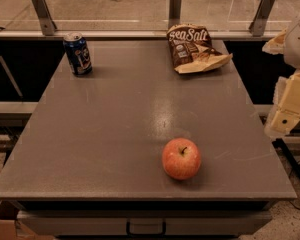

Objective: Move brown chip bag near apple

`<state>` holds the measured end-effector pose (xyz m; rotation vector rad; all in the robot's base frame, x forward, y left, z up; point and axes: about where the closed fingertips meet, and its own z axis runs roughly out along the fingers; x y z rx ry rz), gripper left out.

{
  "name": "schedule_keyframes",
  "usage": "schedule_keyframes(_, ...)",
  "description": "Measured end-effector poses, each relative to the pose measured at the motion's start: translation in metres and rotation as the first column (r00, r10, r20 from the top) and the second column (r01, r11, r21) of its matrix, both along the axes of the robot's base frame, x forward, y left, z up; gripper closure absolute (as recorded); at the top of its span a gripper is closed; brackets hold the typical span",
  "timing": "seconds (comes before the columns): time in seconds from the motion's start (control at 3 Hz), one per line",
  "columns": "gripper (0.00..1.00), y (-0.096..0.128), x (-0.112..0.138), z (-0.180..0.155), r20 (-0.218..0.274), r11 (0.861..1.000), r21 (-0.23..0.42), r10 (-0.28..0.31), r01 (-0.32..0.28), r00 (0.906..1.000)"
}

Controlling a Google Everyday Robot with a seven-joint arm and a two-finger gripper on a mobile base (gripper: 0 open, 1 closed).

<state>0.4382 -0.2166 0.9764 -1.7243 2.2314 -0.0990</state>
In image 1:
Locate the middle metal rail bracket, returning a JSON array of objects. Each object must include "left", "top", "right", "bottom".
[{"left": 168, "top": 0, "right": 182, "bottom": 27}]

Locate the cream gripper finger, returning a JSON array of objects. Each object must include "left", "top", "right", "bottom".
[
  {"left": 264, "top": 70, "right": 300, "bottom": 137},
  {"left": 262, "top": 29, "right": 287, "bottom": 55}
]

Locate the grey drawer with black handle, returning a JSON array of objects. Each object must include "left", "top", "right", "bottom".
[{"left": 17, "top": 211, "right": 272, "bottom": 237}]

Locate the brown sea salt chip bag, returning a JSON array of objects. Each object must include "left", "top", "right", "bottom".
[{"left": 167, "top": 24, "right": 232, "bottom": 74}]

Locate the left metal rail bracket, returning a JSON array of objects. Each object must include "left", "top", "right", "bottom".
[{"left": 31, "top": 0, "right": 56, "bottom": 36}]

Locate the red apple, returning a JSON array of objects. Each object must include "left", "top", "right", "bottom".
[{"left": 162, "top": 138, "right": 201, "bottom": 180}]

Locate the blue soda can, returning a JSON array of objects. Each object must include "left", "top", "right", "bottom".
[{"left": 63, "top": 32, "right": 92, "bottom": 76}]

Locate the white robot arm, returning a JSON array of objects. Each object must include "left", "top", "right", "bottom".
[{"left": 262, "top": 13, "right": 300, "bottom": 137}]

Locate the cardboard box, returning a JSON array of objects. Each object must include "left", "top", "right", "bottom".
[{"left": 0, "top": 201, "right": 54, "bottom": 240}]

